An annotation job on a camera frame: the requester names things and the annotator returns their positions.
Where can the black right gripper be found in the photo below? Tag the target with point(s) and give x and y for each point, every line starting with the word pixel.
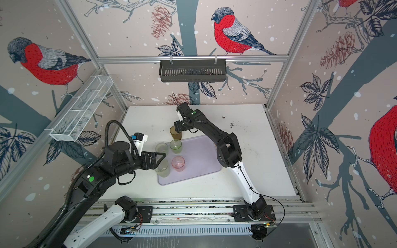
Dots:
pixel 179 126

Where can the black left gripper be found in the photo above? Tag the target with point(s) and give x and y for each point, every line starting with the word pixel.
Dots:
pixel 148 165

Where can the pale green textured glass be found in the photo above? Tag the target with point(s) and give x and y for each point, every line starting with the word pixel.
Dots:
pixel 162 148

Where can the clear green glass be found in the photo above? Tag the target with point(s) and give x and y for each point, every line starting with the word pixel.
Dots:
pixel 176 146

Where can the pale green frosted tall glass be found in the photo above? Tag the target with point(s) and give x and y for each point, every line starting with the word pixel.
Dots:
pixel 163 169

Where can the brown textured tall glass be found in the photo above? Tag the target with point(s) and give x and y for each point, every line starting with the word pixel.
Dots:
pixel 175 135

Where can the pink clear glass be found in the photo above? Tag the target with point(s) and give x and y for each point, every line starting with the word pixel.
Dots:
pixel 178 163

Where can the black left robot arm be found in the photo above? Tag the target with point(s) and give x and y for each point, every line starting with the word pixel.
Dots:
pixel 116 160

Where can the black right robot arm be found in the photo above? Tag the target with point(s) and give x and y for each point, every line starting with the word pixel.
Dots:
pixel 229 155

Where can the lilac plastic tray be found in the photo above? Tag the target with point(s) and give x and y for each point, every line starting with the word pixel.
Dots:
pixel 200 156

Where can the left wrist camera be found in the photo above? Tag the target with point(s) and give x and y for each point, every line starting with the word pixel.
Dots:
pixel 139 139

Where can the black wall basket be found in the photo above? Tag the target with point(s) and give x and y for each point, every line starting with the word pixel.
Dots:
pixel 192 71

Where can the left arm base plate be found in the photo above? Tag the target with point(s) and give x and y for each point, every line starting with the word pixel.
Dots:
pixel 138 215

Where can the white wire mesh shelf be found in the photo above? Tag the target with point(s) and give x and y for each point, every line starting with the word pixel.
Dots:
pixel 83 107

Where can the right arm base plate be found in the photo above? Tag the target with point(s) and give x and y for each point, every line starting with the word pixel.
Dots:
pixel 242 213

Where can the aluminium mounting rail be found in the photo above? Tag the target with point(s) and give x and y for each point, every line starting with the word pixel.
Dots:
pixel 196 211

